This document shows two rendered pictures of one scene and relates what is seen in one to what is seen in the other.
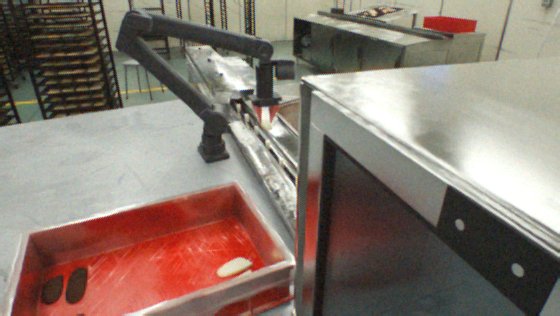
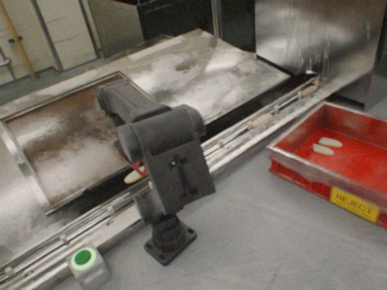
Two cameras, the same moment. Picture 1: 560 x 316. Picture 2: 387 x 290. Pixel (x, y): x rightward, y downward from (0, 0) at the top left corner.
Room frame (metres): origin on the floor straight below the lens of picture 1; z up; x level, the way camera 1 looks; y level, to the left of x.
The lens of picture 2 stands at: (1.11, 0.80, 1.52)
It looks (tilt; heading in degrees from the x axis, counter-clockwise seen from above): 37 degrees down; 258
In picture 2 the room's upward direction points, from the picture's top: 10 degrees counter-clockwise
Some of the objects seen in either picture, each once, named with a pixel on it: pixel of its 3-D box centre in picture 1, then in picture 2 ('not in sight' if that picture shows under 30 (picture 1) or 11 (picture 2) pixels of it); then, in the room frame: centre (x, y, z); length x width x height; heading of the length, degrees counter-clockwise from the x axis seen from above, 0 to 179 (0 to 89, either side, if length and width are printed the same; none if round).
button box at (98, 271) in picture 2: not in sight; (91, 271); (1.30, 0.27, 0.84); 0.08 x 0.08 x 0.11; 21
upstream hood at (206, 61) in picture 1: (211, 67); not in sight; (2.13, 0.44, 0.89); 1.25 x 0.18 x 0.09; 21
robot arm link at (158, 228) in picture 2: (216, 122); (157, 208); (1.11, 0.23, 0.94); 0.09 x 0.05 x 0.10; 98
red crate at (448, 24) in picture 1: (449, 24); not in sight; (4.35, -1.98, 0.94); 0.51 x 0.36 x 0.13; 25
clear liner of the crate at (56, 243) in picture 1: (153, 264); (370, 161); (0.51, 0.25, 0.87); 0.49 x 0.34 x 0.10; 116
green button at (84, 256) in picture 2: not in sight; (83, 258); (1.30, 0.27, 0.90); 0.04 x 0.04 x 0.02
